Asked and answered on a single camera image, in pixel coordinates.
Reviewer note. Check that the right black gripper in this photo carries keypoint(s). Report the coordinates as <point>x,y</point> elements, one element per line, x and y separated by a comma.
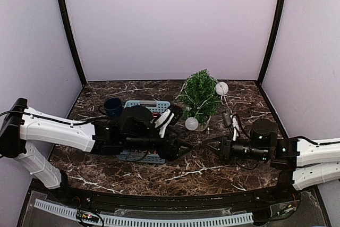
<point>225,153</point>

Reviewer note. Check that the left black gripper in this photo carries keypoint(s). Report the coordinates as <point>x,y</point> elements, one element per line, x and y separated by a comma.
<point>172,154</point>

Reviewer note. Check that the white woven ball light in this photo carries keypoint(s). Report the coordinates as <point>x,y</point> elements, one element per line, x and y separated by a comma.
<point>191,123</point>
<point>221,88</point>

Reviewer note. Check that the small green christmas tree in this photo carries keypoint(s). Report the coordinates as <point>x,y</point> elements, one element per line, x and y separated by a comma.
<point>198,96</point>

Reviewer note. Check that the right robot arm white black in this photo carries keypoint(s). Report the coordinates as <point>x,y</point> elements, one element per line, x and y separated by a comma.
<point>302,162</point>

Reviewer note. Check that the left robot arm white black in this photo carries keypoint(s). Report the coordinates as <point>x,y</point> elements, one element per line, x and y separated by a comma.
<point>135,129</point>

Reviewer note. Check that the white textured tree pot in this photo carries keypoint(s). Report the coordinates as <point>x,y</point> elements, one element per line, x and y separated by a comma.
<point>204,125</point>

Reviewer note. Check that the light blue plastic basket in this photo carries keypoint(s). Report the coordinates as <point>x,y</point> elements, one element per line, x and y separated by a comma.
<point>130,155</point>

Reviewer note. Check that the small circuit board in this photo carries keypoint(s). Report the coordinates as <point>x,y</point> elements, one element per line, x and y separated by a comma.
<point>86,217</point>

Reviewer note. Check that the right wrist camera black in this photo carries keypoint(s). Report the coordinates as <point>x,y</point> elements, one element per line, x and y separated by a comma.
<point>227,121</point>

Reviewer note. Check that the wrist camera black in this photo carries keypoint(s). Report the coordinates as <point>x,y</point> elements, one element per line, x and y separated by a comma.
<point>176,114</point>
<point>227,121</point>

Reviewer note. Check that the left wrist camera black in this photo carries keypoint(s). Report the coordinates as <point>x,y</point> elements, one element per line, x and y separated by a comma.
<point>176,114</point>

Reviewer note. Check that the black front rail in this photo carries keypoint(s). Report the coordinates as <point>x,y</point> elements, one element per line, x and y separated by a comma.
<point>255,199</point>

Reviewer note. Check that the white slotted cable duct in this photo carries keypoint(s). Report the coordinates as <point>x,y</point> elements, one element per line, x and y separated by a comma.
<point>107,219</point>

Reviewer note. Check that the right black frame post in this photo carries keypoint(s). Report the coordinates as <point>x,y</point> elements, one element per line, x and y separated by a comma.
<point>271,41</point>

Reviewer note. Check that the black frame post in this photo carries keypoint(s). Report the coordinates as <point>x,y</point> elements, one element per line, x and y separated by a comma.
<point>71,41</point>
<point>271,41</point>

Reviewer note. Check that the left black frame post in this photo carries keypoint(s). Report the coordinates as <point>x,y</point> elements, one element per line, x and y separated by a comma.
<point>71,41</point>

